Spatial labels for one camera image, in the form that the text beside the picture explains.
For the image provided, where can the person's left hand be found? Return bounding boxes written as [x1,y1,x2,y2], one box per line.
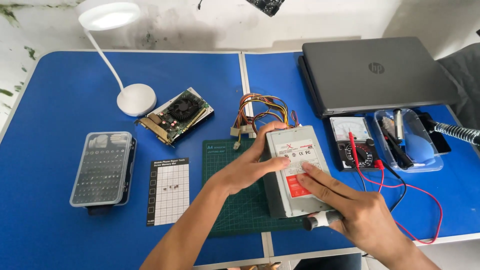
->
[205,121,290,196]

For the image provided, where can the person's right hand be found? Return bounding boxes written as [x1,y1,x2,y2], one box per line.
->
[295,163,398,252]

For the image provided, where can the grey black screwdriver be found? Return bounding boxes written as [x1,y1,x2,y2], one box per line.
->
[302,210,344,232]

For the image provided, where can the grey metal power supply unit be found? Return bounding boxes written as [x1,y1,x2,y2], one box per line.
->
[262,125,334,219]

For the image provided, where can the red multimeter probe lead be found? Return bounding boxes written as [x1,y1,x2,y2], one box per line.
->
[348,131,444,245]

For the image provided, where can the black analog multimeter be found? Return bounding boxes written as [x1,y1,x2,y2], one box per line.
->
[329,116,384,172]

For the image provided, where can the black multimeter probe lead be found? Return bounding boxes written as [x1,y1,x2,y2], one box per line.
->
[358,163,408,214]

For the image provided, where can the black tweezers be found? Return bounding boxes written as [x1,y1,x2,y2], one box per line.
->
[379,120,415,170]

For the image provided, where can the small cleaning brush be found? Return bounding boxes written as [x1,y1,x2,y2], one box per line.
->
[380,116,397,136]

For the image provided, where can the green cutting mat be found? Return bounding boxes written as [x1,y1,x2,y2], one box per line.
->
[202,139,305,238]

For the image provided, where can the silver pen tool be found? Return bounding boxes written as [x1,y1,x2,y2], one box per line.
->
[392,108,405,142]

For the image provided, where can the blue air blower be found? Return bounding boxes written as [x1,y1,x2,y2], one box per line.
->
[405,132,436,166]

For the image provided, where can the clear plastic tool tray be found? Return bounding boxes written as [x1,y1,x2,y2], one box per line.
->
[373,108,445,173]

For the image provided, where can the grey laptop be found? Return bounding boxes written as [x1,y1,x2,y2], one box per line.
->
[298,36,460,120]

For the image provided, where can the black smartphone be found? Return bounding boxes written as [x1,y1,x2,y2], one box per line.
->
[418,112,452,155]

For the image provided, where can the black white screw memory mat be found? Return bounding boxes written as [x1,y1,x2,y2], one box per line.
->
[146,157,190,227]

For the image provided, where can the green graphics card black fan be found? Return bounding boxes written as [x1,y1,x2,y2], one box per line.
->
[134,90,211,148]

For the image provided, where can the grey cloth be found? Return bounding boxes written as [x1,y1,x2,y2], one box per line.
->
[437,42,480,130]

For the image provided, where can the black circuit board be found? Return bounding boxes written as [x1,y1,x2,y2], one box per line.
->
[245,0,286,17]

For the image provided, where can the white desk lamp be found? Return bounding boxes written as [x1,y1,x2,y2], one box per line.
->
[77,0,157,118]

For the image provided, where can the clear screwdriver bit set case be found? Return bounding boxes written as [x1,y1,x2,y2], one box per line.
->
[69,131,137,217]

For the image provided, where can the coloured power supply cable bundle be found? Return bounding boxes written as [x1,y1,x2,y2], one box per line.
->
[230,93,301,151]

